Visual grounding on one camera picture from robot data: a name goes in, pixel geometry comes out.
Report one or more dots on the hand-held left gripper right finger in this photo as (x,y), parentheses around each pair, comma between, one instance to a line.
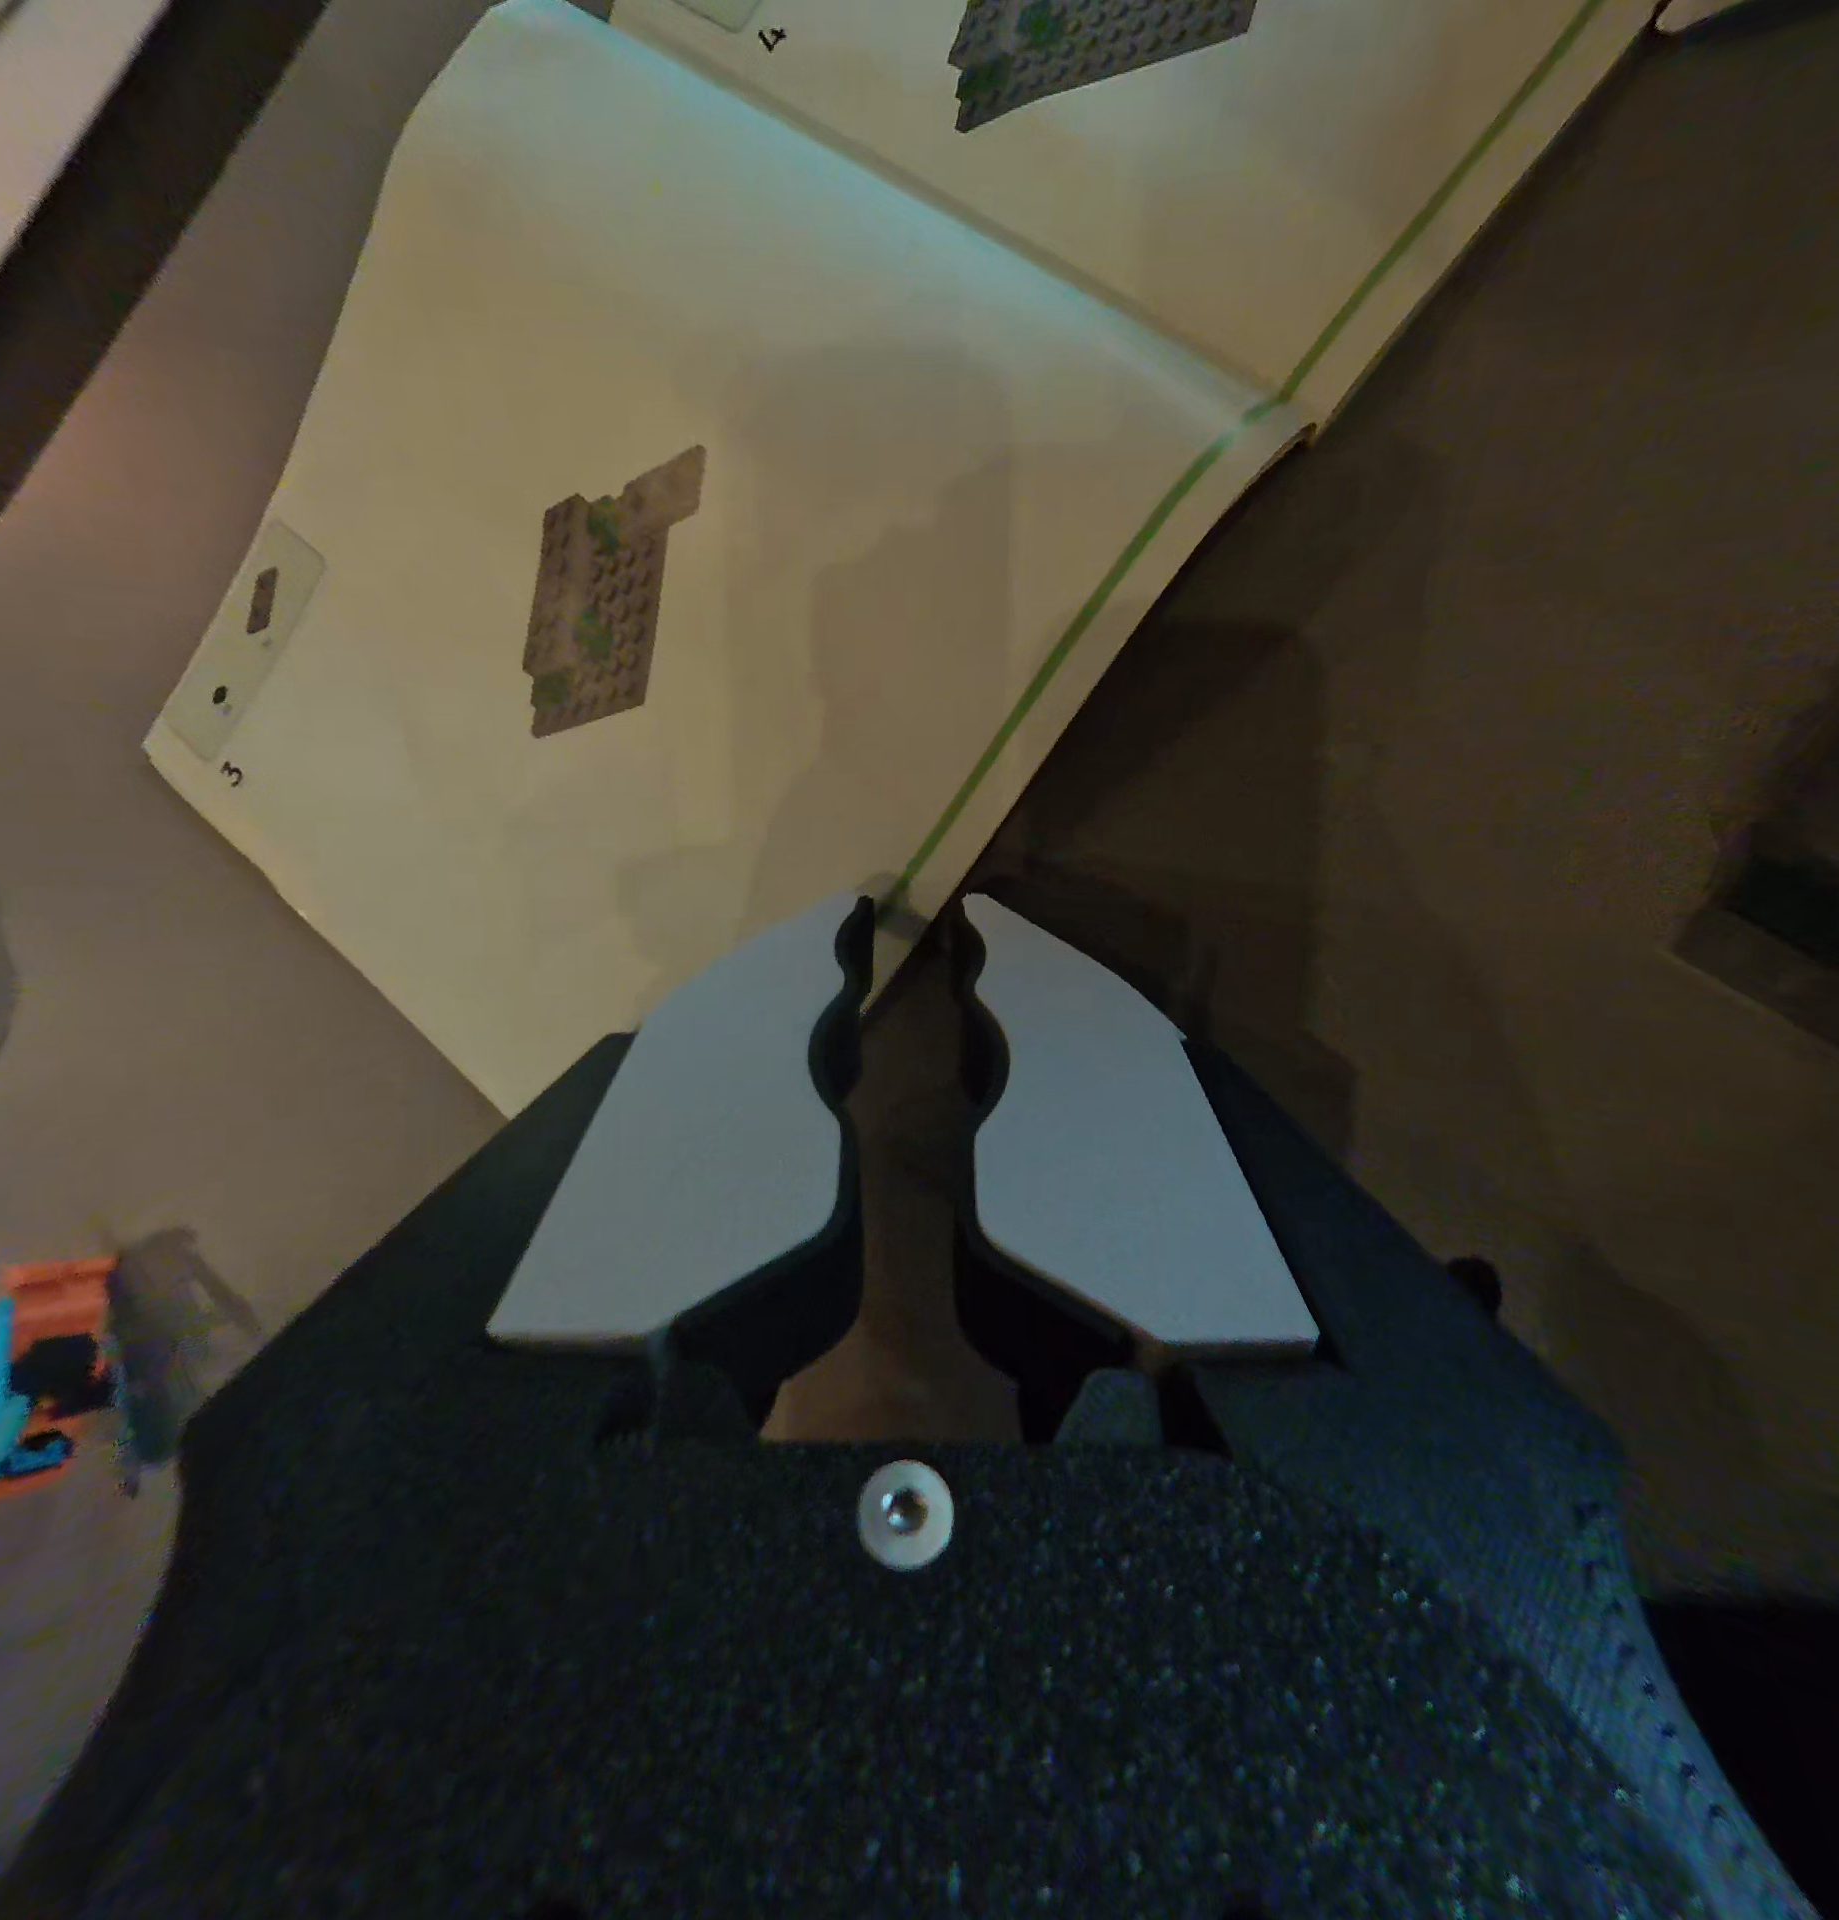
(1130,1171)

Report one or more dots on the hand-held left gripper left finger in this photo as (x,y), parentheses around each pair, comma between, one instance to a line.
(679,1140)

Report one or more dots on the brick building instruction booklet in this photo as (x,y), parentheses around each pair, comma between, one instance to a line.
(634,300)

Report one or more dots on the orange and teal brick figure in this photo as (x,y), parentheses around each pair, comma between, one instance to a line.
(50,1298)

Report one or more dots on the grey brick baseplate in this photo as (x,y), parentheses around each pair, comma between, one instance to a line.
(1802,930)

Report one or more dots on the white tray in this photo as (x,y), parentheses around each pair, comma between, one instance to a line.
(20,121)

